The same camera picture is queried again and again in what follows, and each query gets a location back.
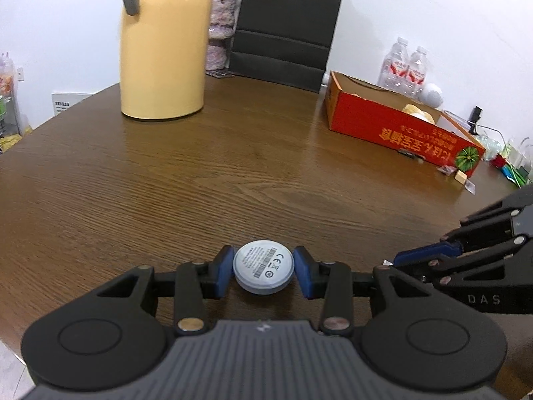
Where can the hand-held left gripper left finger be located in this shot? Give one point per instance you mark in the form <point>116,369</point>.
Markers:
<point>223,271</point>

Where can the glass cup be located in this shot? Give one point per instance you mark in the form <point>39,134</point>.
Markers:
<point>522,166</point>

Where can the clear water bottle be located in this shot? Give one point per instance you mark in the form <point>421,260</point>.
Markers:
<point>417,71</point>
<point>393,66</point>

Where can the yellow white plush toy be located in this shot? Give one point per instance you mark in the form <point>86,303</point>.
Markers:
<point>418,113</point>

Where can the black card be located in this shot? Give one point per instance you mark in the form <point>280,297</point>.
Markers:
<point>218,74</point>

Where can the small yellow bar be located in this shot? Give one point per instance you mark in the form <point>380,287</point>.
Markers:
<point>460,176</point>

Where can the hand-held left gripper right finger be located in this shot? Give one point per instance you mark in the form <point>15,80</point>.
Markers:
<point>303,275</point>

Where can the white round speaker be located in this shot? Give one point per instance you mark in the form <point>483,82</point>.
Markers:
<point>432,93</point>

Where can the purple speckled vase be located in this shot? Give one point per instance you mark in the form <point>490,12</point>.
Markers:
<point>218,29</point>

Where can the yellow thermos jug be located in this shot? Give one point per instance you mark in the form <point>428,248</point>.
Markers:
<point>162,50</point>

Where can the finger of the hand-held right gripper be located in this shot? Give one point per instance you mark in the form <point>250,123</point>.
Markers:
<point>429,254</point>
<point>479,258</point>

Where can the red cardboard box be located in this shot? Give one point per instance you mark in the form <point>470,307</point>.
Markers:
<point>366,121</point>

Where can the small black device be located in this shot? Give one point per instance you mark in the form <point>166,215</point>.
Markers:
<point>475,118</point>

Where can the crumpled clear plastic bag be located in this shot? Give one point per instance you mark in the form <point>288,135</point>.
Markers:
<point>489,146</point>

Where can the small black object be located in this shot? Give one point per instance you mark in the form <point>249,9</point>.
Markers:
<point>410,155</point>

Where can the black paper bag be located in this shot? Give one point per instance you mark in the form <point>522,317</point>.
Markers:
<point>283,29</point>

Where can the red rose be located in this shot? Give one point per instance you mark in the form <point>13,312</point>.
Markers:
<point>498,161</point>

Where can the shelf of snack packets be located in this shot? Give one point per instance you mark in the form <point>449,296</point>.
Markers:
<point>10,104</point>

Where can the round white blue disc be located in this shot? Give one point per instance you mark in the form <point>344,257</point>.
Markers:
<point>262,264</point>

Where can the clear wrapper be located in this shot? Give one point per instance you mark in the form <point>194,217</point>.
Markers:
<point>447,170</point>
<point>471,187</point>

